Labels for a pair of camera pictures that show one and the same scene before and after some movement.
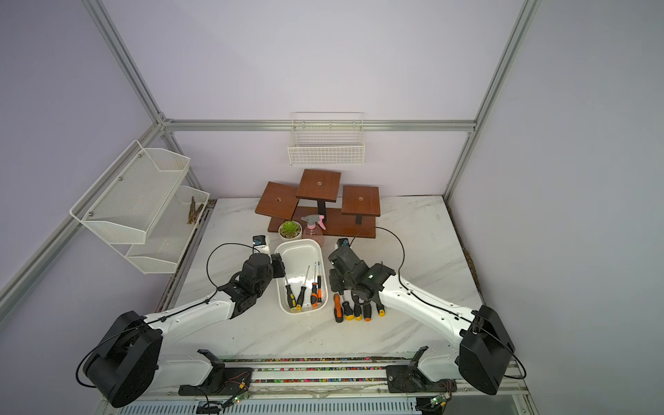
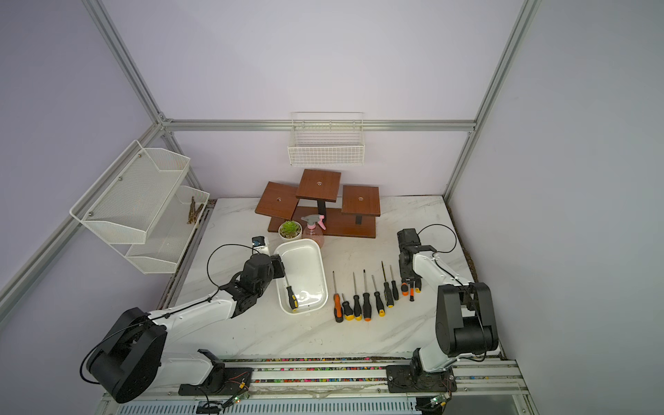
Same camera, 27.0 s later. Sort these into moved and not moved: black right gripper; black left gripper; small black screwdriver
Moved: black right gripper
Not moved: small black screwdriver; black left gripper
